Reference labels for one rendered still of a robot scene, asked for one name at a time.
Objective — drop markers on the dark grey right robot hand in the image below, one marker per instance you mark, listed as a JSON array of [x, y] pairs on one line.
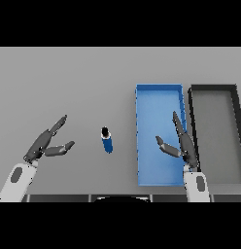
[[186, 146]]

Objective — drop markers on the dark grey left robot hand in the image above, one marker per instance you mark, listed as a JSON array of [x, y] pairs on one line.
[[41, 142]]

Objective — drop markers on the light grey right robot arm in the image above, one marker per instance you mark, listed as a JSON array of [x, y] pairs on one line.
[[196, 184]]

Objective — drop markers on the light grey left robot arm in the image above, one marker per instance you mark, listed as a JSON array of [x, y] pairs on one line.
[[17, 182]]

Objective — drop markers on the blue rectangular bin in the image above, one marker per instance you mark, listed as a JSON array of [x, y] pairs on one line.
[[158, 136]]

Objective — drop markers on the dark grey rectangular bin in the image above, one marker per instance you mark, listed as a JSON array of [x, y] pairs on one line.
[[216, 136]]

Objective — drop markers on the blue pipe with dark end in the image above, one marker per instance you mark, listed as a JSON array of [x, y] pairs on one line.
[[107, 140]]

